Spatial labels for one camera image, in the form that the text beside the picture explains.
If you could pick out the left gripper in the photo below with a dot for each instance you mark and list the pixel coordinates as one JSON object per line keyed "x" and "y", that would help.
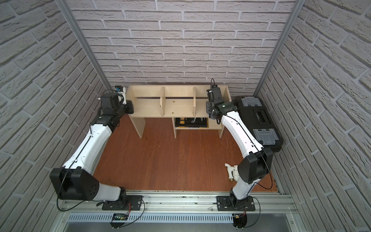
{"x": 129, "y": 107}

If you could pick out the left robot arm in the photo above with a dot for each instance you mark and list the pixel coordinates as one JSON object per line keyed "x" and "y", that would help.
{"x": 75, "y": 180}

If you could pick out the controller board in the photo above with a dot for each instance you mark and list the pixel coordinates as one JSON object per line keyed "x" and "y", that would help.
{"x": 118, "y": 220}
{"x": 239, "y": 221}

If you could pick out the left controller board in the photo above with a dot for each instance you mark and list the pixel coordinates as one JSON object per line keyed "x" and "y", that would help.
{"x": 118, "y": 220}

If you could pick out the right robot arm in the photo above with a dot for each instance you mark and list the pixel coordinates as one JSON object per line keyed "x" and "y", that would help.
{"x": 256, "y": 163}

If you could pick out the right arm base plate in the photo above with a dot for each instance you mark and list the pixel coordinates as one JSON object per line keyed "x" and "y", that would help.
{"x": 230, "y": 203}

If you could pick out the white vent grille strip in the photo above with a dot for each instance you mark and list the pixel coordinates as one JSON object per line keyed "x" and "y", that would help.
{"x": 155, "y": 217}

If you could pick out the white plastic pipe fitting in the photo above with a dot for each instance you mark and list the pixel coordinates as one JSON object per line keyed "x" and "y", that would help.
{"x": 232, "y": 172}

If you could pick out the black yellow book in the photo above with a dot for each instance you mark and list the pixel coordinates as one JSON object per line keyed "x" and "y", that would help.
{"x": 191, "y": 122}

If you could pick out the light wooden bookshelf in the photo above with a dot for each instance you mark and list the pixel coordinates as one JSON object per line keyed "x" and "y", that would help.
{"x": 166, "y": 101}

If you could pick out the black toolbox grey latches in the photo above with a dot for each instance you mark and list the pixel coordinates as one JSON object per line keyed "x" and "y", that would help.
{"x": 257, "y": 119}

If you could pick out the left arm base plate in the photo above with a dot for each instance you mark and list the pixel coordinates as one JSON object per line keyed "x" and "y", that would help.
{"x": 123, "y": 203}

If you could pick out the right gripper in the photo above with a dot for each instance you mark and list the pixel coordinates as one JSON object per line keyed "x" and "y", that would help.
{"x": 208, "y": 106}

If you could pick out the aluminium rail frame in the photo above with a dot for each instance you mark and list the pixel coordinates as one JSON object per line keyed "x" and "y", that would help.
{"x": 193, "y": 202}

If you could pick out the right controller board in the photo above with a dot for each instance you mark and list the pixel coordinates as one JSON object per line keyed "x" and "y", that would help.
{"x": 239, "y": 221}

